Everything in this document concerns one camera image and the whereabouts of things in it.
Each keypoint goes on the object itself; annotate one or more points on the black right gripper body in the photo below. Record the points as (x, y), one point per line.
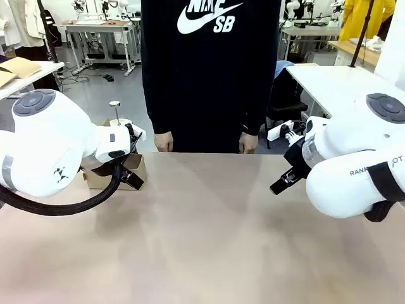
(295, 155)

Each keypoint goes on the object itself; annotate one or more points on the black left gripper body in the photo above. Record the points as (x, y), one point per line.
(132, 139)

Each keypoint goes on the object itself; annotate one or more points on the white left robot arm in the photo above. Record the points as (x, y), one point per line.
(47, 142)

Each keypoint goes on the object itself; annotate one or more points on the right forearm in black sleeve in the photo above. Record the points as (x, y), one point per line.
(156, 104)

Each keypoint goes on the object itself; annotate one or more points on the left forearm in black sleeve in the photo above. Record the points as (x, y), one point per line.
(259, 104)

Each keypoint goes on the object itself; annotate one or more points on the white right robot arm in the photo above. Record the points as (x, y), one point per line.
(348, 152)

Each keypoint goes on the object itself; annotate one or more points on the brown cardboard cup carrier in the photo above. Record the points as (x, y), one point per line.
(136, 163)

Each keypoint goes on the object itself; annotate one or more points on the person's right hand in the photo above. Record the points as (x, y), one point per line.
(164, 142)

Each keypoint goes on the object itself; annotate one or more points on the person's left hand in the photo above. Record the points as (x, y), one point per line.
(247, 144)

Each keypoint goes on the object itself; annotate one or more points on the white power strip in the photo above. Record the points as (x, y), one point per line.
(273, 133)

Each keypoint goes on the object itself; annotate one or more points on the white round-topped stand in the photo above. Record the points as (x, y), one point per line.
(115, 109)

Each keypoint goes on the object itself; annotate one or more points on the black chair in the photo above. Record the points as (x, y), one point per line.
(284, 109)

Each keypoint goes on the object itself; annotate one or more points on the black item on floor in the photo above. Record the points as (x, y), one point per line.
(108, 78)

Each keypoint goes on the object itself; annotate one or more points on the large white side table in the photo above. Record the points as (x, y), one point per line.
(332, 85)

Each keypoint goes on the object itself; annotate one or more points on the blue cloth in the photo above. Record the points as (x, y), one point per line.
(283, 68)

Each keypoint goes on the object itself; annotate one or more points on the person in black Nike hoodie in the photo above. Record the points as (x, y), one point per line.
(205, 79)

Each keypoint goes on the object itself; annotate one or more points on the white table with red items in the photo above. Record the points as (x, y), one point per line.
(95, 28)

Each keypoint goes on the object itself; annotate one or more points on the wooden top workbench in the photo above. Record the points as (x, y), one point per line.
(348, 47)

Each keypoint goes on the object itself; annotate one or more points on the grey background table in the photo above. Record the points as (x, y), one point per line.
(310, 31)

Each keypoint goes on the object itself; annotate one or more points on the black stand pole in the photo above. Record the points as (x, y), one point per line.
(50, 38)

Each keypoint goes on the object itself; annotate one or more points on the black tripod pole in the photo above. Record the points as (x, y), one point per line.
(359, 41)

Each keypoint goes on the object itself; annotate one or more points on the large brown cardboard sheet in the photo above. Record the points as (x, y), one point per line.
(22, 67)

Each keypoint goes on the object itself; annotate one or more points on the small brown cardboard sheet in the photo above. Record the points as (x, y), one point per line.
(6, 79)

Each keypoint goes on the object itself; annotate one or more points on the person in yellow raincoat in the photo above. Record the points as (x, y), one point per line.
(351, 25)

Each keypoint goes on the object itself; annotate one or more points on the person in white coat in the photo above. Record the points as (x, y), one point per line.
(25, 19)

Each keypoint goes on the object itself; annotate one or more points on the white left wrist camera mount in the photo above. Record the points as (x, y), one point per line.
(140, 133)

